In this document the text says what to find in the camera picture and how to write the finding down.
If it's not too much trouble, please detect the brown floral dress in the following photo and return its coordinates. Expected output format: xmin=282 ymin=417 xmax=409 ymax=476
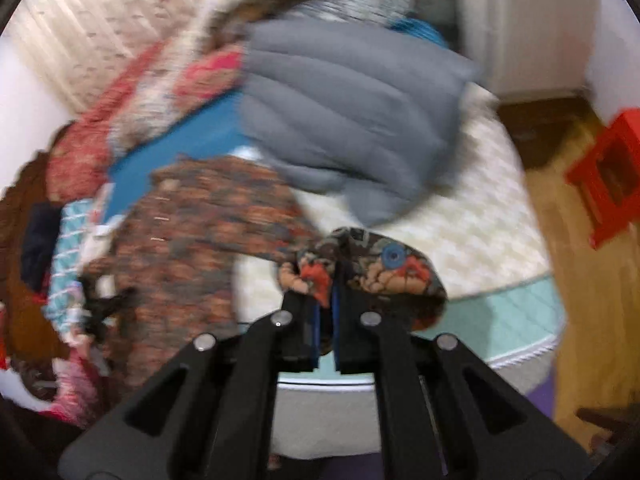
xmin=85 ymin=155 xmax=448 ymax=401

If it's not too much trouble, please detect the bed with chevron teal cover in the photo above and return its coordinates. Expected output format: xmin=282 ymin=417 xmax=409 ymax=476
xmin=232 ymin=82 xmax=568 ymax=461

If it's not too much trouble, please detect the dark navy cloth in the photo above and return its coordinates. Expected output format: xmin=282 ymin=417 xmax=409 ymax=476
xmin=20 ymin=202 xmax=63 ymax=293

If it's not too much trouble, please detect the blue white knit cloth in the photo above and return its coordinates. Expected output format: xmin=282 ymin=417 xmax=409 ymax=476
xmin=295 ymin=0 xmax=448 ymax=51

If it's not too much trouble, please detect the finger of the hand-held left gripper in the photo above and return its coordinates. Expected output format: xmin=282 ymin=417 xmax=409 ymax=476
xmin=77 ymin=275 xmax=138 ymax=346

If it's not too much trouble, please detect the beige leaf-print curtain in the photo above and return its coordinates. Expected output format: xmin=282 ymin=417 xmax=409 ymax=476
xmin=10 ymin=0 xmax=226 ymax=111

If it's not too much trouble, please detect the purple mat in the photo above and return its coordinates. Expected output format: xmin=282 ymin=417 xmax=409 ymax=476
xmin=520 ymin=370 xmax=556 ymax=421

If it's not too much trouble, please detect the patchwork floral pillow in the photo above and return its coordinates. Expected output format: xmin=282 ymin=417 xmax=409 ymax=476
xmin=175 ymin=45 xmax=248 ymax=106

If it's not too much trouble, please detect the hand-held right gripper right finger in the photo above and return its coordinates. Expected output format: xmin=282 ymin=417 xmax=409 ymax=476
xmin=334 ymin=280 xmax=591 ymax=480

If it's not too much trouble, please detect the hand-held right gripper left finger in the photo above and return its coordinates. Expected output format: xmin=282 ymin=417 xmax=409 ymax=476
xmin=59 ymin=291 xmax=321 ymax=480

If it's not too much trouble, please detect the teal patterned cloth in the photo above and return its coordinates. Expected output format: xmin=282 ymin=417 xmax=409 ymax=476
xmin=42 ymin=197 xmax=108 ymax=331

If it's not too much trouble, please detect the grey quilted jacket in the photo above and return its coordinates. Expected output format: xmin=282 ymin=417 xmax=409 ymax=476
xmin=237 ymin=20 xmax=483 ymax=228

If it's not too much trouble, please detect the carved wooden headboard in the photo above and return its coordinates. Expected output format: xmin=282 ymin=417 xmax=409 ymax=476
xmin=0 ymin=125 xmax=76 ymax=361

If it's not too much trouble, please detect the red plastic stool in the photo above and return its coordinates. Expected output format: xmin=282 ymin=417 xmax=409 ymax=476
xmin=565 ymin=107 xmax=640 ymax=251

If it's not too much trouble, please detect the white wardrobe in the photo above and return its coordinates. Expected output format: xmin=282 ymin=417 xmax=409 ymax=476
xmin=452 ymin=0 xmax=601 ymax=96

